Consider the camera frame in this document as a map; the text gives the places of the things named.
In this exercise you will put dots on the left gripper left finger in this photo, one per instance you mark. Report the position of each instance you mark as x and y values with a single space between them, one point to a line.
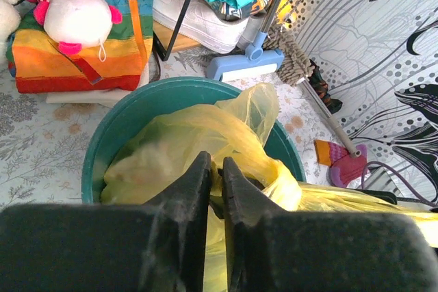
102 247

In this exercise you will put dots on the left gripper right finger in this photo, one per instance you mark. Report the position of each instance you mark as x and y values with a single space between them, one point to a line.
271 249

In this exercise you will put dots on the yellow trash bag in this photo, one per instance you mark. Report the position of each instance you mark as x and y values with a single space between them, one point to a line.
221 215

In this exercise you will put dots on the teal trash bin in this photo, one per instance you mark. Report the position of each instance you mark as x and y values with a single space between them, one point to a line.
137 114

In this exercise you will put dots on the rainbow striped bag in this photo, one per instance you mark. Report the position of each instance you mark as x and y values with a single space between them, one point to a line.
39 67

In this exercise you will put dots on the purple orange sock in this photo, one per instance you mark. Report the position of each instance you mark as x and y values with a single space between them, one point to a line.
343 167

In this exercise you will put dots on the grey chenille mop head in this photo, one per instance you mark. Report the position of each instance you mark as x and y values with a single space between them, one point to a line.
296 65

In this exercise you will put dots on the blue floor mop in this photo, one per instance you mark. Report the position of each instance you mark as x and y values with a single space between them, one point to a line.
254 62

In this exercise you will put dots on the white sneakers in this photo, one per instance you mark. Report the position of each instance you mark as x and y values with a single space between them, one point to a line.
200 23

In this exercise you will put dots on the yellow plush duck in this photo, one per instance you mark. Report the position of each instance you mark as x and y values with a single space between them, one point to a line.
284 13

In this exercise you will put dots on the white pink plush toy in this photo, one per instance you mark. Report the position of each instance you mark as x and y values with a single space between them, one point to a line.
77 24

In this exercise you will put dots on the cream plush lamb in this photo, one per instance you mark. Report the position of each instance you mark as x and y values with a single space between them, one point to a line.
10 20

